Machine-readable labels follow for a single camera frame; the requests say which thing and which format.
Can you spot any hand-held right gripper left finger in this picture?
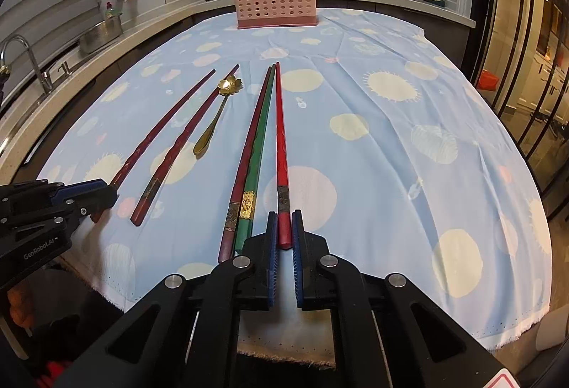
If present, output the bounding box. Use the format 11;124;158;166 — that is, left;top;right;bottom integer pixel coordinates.
53;210;281;388

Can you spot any gold flower spoon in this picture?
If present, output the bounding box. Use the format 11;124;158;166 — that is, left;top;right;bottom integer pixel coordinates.
192;75;246;158

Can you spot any green chopstick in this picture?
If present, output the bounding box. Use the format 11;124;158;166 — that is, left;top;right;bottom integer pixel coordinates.
235;64;277;244

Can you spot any steel pot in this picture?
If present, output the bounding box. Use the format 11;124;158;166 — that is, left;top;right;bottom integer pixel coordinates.
78;12;124;55

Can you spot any black framed glass door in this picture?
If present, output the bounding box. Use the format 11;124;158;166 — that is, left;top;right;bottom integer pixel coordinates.
471;0;569;229

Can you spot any steel kitchen faucet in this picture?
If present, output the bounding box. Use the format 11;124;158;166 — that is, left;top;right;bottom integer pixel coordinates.
0;35;53;94

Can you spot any orange object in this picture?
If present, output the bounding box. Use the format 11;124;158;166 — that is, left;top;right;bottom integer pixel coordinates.
6;283;38;329

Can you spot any small red bag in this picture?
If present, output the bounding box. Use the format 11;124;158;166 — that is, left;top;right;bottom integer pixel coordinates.
475;70;499;92

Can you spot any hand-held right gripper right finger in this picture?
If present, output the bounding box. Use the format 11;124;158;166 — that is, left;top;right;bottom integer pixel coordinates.
291;210;525;388

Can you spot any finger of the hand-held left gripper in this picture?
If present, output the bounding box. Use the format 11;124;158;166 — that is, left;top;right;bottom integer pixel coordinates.
58;187;119;225
44;179;110;204

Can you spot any blue printed tablecloth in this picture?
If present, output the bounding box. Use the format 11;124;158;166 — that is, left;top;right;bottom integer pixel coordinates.
33;8;554;364

